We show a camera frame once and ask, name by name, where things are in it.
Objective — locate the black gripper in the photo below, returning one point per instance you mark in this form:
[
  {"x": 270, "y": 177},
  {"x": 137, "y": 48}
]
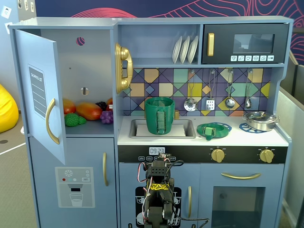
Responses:
[{"x": 159, "y": 164}]

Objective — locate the green printed lid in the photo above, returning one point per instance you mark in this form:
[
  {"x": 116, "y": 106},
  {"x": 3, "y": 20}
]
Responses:
[{"x": 219, "y": 133}]

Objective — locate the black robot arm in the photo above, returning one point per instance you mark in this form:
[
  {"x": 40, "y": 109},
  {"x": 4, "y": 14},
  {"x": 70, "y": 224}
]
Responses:
[{"x": 159, "y": 194}]

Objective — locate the steel pot with lid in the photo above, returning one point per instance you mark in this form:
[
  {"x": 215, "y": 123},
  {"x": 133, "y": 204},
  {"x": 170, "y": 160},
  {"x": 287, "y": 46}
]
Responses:
[{"x": 260, "y": 122}]

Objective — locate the grey toy sink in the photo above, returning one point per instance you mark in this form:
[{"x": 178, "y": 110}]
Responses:
[{"x": 133, "y": 129}]

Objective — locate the green printed container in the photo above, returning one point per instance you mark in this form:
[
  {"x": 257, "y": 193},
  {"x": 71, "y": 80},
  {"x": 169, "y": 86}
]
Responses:
[{"x": 152, "y": 118}]

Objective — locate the blue toy kitchen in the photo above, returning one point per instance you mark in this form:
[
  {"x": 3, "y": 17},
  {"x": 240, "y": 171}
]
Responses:
[{"x": 90, "y": 152}]

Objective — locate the gold toy faucet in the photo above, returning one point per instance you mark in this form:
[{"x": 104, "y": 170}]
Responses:
[{"x": 177, "y": 114}]

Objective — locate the purple toy grapes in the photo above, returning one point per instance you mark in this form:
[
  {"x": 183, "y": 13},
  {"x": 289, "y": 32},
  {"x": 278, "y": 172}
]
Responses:
[{"x": 107, "y": 117}]

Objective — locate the gold stove knob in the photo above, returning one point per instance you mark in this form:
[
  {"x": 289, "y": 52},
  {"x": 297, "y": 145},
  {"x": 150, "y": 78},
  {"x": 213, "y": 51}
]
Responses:
[
  {"x": 266, "y": 156},
  {"x": 218, "y": 155}
]

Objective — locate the steel slotted spoon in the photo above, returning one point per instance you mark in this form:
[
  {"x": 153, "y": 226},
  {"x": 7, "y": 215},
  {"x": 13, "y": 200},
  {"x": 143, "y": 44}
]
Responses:
[{"x": 190, "y": 105}]

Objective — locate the orange toy fruit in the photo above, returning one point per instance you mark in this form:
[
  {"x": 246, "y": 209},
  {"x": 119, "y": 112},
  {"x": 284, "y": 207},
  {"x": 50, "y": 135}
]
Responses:
[{"x": 109, "y": 101}]

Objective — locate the dark toy blackberry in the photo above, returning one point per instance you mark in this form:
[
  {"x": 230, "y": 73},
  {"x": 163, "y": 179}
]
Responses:
[{"x": 101, "y": 105}]

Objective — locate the toy mango orange red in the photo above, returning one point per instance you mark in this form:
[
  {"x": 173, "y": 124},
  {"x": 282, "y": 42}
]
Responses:
[{"x": 89, "y": 111}]

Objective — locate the green toy broccoli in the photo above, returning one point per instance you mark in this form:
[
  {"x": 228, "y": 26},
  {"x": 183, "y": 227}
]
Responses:
[{"x": 72, "y": 120}]

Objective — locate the toy peach red orange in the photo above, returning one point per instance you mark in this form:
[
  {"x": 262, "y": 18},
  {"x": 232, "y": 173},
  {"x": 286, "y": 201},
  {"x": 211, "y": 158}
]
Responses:
[{"x": 69, "y": 107}]

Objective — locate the steel ladle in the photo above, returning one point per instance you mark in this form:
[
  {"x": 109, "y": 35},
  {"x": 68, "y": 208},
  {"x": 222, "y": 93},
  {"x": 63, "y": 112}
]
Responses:
[{"x": 230, "y": 102}]

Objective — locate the gold toy telephone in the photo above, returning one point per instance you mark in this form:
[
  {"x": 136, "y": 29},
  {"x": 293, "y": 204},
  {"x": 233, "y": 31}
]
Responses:
[{"x": 122, "y": 55}]

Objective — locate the white toy plate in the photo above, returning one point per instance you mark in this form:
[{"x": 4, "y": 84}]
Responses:
[
  {"x": 176, "y": 51},
  {"x": 184, "y": 50},
  {"x": 192, "y": 49}
]

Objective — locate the grey desk divider panel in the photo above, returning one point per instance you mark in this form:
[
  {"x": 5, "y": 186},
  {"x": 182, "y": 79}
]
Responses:
[{"x": 289, "y": 142}]

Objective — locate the blue fridge door shopping list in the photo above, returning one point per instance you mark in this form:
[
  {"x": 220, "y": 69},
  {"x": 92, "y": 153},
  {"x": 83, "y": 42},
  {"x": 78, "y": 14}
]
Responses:
[{"x": 35, "y": 71}]

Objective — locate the yellow bean bag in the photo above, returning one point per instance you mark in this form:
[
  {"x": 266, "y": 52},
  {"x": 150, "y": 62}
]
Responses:
[{"x": 7, "y": 109}]

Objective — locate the black toy microwave door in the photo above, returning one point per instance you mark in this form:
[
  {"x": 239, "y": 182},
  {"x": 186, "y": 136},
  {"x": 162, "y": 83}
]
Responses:
[{"x": 244, "y": 29}]

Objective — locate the small wrist camera board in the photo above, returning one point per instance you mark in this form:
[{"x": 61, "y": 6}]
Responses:
[{"x": 164, "y": 156}]

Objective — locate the white wall socket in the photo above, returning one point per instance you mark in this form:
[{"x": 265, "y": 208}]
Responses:
[
  {"x": 8, "y": 27},
  {"x": 6, "y": 11}
]

